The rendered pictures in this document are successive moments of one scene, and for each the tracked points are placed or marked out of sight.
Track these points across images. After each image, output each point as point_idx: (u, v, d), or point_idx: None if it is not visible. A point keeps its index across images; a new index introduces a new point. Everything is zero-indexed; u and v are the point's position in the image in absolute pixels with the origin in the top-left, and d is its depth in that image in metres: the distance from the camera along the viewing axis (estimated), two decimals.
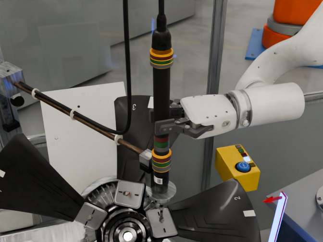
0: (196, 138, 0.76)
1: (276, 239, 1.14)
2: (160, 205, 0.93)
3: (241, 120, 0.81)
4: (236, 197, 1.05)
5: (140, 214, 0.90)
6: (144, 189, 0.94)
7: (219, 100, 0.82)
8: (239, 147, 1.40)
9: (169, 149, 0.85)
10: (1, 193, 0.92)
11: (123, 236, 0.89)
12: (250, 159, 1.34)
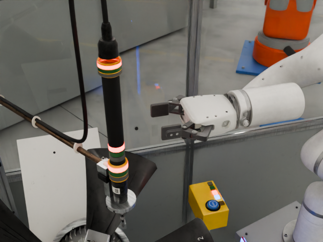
0: (206, 140, 0.75)
1: None
2: (120, 214, 0.92)
3: (241, 120, 0.81)
4: (200, 237, 1.11)
5: None
6: (110, 240, 1.01)
7: (219, 100, 0.82)
8: (210, 184, 1.47)
9: (125, 158, 0.83)
10: None
11: None
12: (220, 197, 1.41)
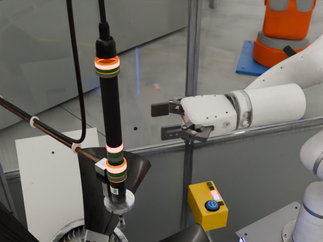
0: (206, 141, 0.75)
1: None
2: (119, 214, 0.91)
3: (241, 121, 0.80)
4: None
5: None
6: None
7: (220, 101, 0.81)
8: (210, 184, 1.46)
9: (124, 158, 0.82)
10: (93, 162, 1.07)
11: None
12: (219, 198, 1.41)
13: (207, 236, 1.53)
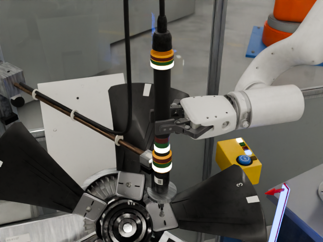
0: (196, 138, 0.76)
1: (278, 232, 1.12)
2: None
3: (241, 121, 0.81)
4: None
5: (152, 232, 0.88)
6: (173, 228, 0.93)
7: (219, 101, 0.82)
8: (240, 140, 1.38)
9: (169, 149, 0.85)
10: (125, 98, 0.99)
11: (126, 223, 0.88)
12: (251, 152, 1.32)
13: None
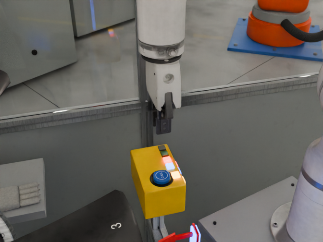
0: (172, 116, 0.72)
1: None
2: None
3: (169, 55, 0.67)
4: None
5: None
6: None
7: (147, 64, 0.72)
8: (162, 149, 0.97)
9: None
10: None
11: None
12: (174, 166, 0.91)
13: (162, 227, 1.04)
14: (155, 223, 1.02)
